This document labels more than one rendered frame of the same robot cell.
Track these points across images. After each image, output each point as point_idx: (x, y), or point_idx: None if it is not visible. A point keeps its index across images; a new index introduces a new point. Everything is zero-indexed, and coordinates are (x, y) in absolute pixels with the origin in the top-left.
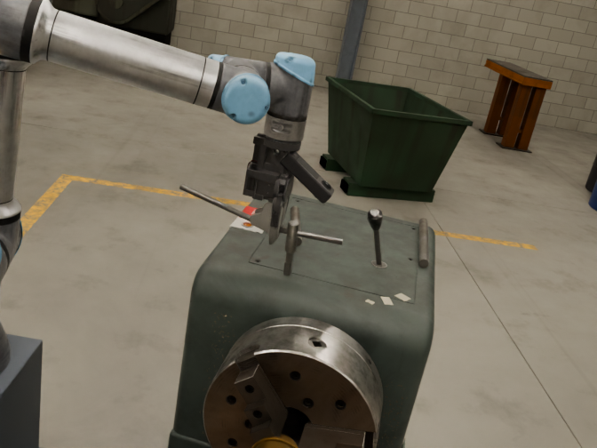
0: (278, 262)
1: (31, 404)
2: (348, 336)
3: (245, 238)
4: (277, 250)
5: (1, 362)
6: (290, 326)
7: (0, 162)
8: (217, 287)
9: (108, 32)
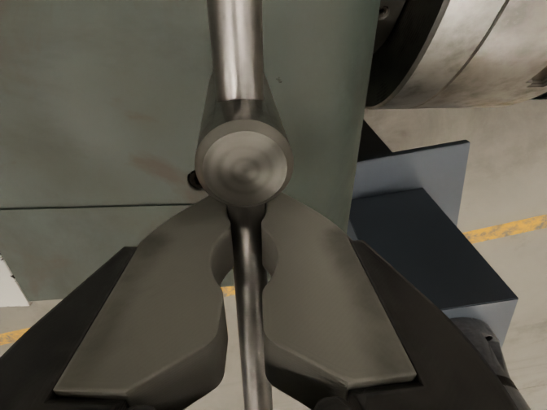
0: (161, 115)
1: (392, 262)
2: None
3: (72, 251)
4: (60, 145)
5: (468, 328)
6: None
7: None
8: (346, 218)
9: None
